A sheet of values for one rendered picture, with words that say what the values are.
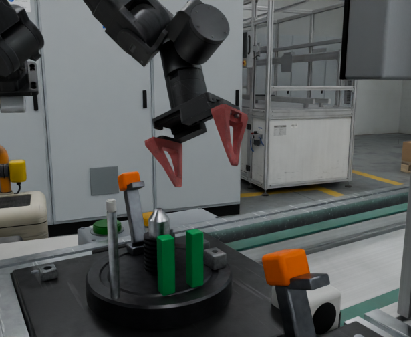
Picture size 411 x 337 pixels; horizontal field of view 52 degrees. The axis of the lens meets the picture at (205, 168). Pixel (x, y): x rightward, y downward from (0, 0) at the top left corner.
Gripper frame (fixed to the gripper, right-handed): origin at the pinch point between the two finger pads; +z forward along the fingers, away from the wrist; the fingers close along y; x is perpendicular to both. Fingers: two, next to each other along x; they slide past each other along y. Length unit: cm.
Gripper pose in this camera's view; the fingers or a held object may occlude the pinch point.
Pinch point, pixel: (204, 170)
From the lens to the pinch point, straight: 58.5
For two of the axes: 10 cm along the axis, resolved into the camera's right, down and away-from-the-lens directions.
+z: 2.0, 9.4, -2.6
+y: -8.0, 3.1, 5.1
